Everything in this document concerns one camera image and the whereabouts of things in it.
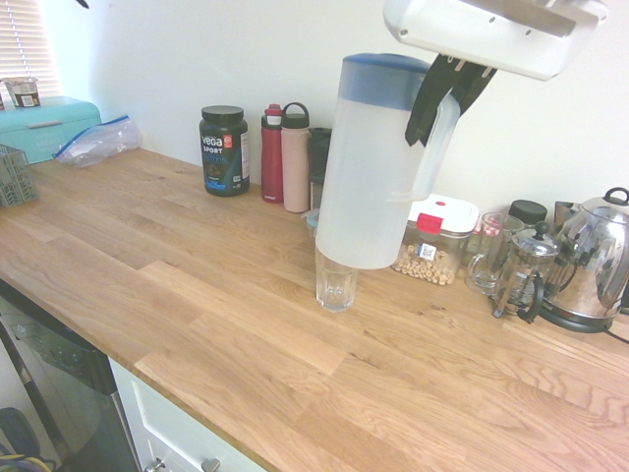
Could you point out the stainless steel electric kettle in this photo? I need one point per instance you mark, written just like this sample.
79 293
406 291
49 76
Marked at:
589 265

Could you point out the translucent pitcher with blue lid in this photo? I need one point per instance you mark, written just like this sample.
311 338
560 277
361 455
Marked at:
363 187

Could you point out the clear drinking glass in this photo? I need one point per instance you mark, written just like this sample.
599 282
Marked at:
336 295

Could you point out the cereal container with white lid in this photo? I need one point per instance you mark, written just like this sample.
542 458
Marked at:
457 211

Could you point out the pink bottle with black lid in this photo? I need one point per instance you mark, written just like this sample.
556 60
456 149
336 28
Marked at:
295 172

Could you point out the white cabinet drawer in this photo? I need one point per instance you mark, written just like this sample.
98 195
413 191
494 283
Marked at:
167 428

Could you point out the glass container with teal lid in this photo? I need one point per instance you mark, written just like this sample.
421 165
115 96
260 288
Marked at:
310 218

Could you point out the black dishwasher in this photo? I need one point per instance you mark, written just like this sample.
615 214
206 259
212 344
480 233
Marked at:
64 373

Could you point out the glass French press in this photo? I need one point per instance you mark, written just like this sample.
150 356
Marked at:
528 275

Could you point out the red water bottle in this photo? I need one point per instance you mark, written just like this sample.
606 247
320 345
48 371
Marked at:
271 162

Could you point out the teal bread box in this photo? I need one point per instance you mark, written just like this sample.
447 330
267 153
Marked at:
49 128

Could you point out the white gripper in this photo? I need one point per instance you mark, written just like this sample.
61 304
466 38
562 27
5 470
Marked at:
491 39

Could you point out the small yoghurt cup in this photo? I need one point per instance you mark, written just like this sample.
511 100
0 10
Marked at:
22 93

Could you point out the clear glass mug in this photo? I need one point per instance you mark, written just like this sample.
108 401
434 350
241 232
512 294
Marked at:
484 280

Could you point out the clear zip bag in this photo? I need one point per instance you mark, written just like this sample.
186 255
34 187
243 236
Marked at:
98 142

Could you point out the glass jar with black lid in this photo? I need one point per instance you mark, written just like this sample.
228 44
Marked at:
528 210

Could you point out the grey plastic cutlery basket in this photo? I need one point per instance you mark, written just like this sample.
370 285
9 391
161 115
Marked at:
17 182

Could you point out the black shaker bottle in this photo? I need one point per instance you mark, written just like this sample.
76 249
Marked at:
319 147

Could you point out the black Vega protein tub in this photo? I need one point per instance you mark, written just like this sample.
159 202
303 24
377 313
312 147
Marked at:
223 152

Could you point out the jar with red checkered lid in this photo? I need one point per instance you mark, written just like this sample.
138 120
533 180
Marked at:
491 227

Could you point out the white window blinds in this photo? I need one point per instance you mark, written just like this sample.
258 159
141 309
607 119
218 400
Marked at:
24 44

